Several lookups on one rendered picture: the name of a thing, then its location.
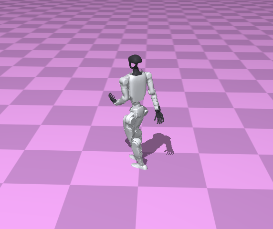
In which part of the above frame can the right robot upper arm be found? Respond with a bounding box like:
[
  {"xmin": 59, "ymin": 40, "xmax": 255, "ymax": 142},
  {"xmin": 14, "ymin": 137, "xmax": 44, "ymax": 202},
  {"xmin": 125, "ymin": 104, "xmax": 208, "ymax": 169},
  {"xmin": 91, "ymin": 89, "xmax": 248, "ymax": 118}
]
[{"xmin": 145, "ymin": 72, "xmax": 155, "ymax": 95}]

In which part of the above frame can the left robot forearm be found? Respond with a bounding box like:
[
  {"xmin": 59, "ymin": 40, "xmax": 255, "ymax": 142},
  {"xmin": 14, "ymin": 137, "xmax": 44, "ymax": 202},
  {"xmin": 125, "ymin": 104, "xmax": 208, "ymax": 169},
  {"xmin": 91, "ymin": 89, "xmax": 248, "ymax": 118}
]
[{"xmin": 114, "ymin": 96, "xmax": 125, "ymax": 106}]

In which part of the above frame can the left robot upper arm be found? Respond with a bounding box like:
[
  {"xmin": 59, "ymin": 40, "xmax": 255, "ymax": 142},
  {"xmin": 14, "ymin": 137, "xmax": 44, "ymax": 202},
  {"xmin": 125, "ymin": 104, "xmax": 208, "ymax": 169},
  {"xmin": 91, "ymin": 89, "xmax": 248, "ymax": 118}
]
[{"xmin": 119, "ymin": 76, "xmax": 130, "ymax": 102}]

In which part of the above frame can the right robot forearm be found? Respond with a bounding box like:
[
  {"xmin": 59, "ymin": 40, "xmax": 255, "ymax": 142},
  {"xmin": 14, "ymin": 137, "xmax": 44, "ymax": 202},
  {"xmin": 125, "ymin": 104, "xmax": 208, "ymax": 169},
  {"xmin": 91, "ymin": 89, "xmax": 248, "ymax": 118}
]
[{"xmin": 151, "ymin": 89, "xmax": 159, "ymax": 110}]

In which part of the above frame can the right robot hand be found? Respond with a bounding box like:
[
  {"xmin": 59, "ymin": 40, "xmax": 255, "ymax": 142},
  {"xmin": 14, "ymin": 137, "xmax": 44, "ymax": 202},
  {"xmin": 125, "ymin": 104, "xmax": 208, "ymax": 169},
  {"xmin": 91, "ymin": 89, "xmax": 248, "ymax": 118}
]
[{"xmin": 154, "ymin": 106, "xmax": 164, "ymax": 124}]

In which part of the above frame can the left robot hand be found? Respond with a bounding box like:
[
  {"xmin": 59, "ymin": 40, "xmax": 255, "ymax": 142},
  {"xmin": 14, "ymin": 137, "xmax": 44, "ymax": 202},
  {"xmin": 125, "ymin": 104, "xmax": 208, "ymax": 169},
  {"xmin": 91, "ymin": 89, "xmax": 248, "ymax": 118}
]
[{"xmin": 109, "ymin": 93, "xmax": 117, "ymax": 103}]

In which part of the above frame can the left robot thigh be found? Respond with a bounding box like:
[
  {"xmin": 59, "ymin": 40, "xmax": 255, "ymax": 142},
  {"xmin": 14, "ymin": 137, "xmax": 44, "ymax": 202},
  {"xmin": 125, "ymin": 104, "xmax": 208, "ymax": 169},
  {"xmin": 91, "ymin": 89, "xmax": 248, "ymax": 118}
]
[{"xmin": 123, "ymin": 112, "xmax": 141, "ymax": 147}]

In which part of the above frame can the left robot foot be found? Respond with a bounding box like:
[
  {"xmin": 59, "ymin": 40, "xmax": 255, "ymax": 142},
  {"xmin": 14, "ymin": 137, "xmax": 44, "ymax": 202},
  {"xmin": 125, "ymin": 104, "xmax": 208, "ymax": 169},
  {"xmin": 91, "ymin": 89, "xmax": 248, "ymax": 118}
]
[{"xmin": 131, "ymin": 163, "xmax": 147, "ymax": 170}]

